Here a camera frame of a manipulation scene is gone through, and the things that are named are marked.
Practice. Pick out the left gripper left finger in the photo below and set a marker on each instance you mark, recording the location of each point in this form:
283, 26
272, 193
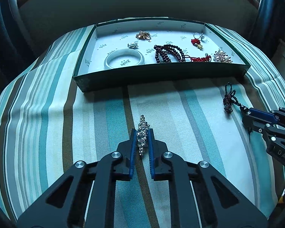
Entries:
84, 196

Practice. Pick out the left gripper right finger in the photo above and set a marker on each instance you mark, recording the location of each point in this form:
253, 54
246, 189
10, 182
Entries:
200, 196

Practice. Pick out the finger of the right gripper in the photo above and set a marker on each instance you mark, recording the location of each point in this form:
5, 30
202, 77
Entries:
256, 126
274, 117

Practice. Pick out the black cord bead pendant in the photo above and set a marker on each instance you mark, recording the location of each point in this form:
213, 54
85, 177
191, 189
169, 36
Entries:
230, 99

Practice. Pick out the pearl cluster brooch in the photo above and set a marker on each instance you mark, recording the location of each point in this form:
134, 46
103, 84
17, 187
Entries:
221, 57

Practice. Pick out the silver rhinestone hair clip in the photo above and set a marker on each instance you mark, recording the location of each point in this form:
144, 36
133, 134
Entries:
142, 135

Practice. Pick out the red knot gold charm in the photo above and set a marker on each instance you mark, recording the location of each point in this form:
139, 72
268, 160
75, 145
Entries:
197, 43

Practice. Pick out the pearl flower brooch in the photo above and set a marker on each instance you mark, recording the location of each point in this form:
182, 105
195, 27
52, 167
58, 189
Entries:
133, 45

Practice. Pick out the pale jade bangle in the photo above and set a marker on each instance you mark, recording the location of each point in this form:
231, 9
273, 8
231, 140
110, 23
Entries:
123, 58

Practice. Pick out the dark green jewelry box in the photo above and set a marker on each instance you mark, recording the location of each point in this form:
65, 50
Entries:
166, 46

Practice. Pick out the striped teal tablecloth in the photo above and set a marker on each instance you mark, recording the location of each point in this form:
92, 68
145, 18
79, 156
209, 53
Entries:
47, 123

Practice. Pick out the blue curtain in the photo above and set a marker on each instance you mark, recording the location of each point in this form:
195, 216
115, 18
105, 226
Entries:
269, 26

